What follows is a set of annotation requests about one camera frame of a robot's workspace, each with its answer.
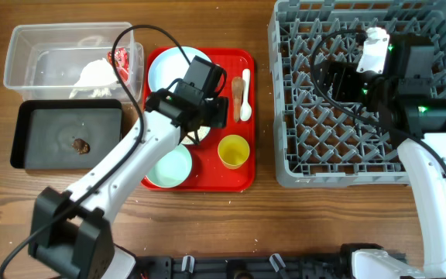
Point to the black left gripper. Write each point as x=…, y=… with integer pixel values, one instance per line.
x=220, y=115

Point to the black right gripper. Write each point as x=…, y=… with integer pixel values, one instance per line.
x=345, y=72

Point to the white rice pile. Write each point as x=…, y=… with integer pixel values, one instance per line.
x=200, y=135

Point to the light blue rice bowl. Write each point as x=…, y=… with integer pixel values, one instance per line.
x=200, y=135

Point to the brown carrot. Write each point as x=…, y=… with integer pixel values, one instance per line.
x=237, y=93

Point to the yellow plastic cup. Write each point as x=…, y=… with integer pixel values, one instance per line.
x=233, y=151

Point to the mint green bowl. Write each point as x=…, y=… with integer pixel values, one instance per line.
x=171, y=170

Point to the brown food lump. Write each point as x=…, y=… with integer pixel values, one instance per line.
x=81, y=146

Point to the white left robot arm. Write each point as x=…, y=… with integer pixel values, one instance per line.
x=71, y=230

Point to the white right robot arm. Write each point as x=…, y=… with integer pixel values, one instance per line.
x=390, y=88

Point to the grey dishwasher rack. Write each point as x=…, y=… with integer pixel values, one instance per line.
x=316, y=145

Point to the clear plastic waste bin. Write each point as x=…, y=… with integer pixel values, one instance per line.
x=44, y=61

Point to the black food waste tray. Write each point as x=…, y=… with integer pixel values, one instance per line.
x=46, y=129

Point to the light blue plate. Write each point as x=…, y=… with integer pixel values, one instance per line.
x=165, y=68

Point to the white plastic spoon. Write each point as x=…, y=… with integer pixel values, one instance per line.
x=246, y=109

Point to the red serving tray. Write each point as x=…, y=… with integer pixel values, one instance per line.
x=208, y=173

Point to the red snack wrapper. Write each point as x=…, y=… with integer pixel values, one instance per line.
x=122, y=63

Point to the crumpled white tissue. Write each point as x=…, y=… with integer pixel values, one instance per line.
x=98, y=74

